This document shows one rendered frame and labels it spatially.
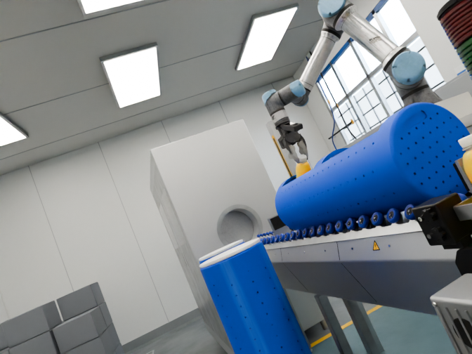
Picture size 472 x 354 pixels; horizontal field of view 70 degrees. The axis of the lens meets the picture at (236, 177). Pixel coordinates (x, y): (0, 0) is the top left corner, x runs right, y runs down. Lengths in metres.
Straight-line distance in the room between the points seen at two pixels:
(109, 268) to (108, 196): 1.18
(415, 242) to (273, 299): 0.58
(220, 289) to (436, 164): 0.85
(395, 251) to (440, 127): 0.38
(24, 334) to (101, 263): 2.15
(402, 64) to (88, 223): 5.38
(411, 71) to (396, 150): 0.58
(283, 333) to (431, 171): 0.78
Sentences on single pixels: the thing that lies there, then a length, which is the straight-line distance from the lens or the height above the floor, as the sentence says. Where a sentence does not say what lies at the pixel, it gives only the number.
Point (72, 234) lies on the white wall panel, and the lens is 6.15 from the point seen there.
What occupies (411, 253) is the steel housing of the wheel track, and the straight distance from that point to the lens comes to 1.09.
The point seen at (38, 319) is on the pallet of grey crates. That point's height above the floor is 1.08.
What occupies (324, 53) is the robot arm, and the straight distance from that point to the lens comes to 1.74.
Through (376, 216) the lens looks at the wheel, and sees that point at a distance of 1.17.
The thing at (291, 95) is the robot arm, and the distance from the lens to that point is 1.59.
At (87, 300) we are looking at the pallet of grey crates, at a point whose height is 1.04.
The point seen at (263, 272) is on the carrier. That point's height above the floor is 0.92.
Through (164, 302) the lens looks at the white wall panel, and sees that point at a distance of 5.98.
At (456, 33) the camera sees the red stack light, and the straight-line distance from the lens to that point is 0.49.
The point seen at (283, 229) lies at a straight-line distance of 2.13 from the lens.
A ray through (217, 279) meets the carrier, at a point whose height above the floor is 0.97.
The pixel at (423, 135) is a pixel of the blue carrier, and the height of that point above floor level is 1.14.
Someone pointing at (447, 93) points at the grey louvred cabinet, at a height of 1.38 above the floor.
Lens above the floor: 1.13
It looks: 7 degrees up
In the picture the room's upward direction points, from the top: 24 degrees counter-clockwise
